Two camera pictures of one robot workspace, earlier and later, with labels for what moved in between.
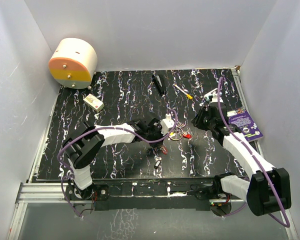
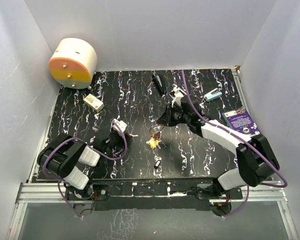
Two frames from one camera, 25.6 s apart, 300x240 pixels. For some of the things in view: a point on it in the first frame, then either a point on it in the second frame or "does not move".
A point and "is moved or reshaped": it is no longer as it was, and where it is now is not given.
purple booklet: (240, 118) does not move
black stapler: (158, 83) does not move
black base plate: (149, 196) does not move
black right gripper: (197, 121) to (166, 118)
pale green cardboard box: (93, 102) does not move
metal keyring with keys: (177, 133) is moved or reshaped
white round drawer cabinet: (73, 63) does not move
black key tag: (157, 164) does not move
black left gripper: (156, 144) to (121, 138)
